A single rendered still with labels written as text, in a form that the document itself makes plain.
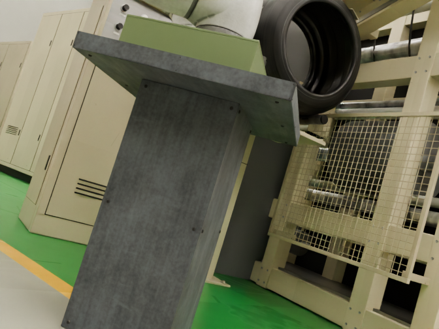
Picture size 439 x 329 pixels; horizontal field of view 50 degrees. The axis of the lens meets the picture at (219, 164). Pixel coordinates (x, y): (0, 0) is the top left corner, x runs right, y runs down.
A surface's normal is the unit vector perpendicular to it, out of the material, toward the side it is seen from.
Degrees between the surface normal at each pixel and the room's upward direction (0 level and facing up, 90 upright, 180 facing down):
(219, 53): 90
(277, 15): 85
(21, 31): 90
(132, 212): 90
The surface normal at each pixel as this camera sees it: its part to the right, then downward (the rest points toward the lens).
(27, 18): 0.72, 0.16
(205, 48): -0.18, -0.14
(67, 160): 0.51, 0.07
